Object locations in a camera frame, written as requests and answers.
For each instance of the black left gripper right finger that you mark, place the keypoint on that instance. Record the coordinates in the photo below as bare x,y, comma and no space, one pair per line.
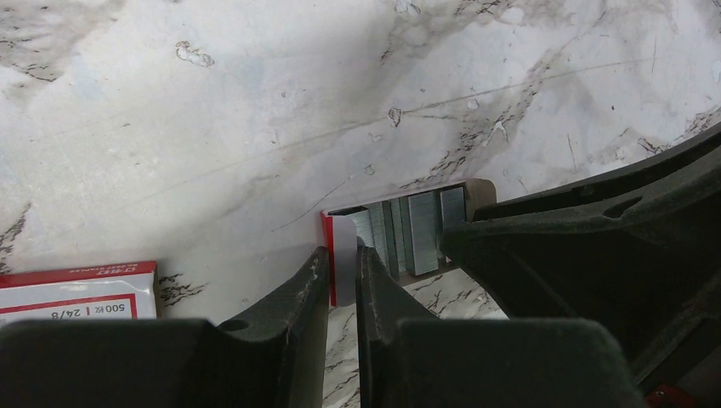
409,357

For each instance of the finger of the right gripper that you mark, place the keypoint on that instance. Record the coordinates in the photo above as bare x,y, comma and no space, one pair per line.
636,249

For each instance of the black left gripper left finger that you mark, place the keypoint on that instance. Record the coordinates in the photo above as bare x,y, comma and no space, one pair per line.
269,355

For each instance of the silver staple strip tray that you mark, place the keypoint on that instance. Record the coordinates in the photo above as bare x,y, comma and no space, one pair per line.
404,230

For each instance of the red white staple box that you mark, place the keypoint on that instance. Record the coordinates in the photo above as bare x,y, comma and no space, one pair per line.
114,291

